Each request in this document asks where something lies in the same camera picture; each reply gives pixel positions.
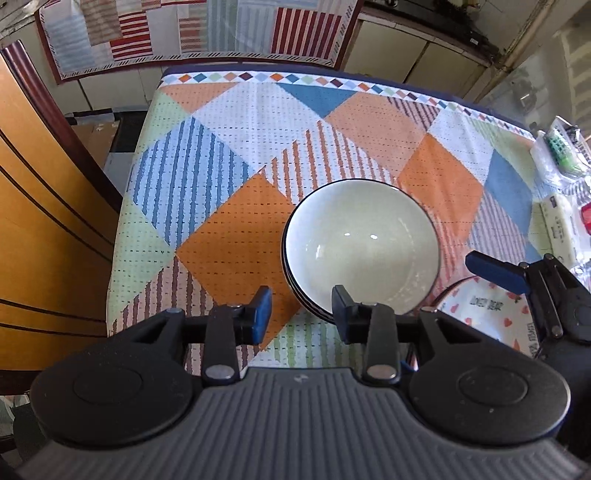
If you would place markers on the wooden chair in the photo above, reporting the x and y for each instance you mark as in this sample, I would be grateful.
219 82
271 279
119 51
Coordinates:
59 216

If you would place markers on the striped patchwork counter cloth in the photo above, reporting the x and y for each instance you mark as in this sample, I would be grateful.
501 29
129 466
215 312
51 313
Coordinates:
83 38

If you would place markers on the large white bowl black rim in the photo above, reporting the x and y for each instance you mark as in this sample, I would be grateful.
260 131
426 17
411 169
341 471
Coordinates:
370 237

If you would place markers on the colourful patchwork tablecloth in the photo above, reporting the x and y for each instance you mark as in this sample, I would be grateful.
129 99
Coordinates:
227 152

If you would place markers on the white tissue pack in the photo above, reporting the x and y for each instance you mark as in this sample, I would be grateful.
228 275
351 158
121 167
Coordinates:
557 214

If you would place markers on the white plastic basket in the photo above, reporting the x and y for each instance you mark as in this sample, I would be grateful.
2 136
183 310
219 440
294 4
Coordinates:
561 155

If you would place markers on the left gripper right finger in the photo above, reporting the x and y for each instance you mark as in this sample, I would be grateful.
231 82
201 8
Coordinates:
457 380

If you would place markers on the white ribbed bowl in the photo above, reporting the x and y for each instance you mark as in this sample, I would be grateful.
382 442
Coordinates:
306 302

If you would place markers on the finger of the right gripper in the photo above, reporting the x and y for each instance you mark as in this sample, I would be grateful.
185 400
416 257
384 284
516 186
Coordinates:
503 274

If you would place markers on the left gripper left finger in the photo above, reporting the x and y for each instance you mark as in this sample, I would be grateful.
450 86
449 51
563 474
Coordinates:
143 380

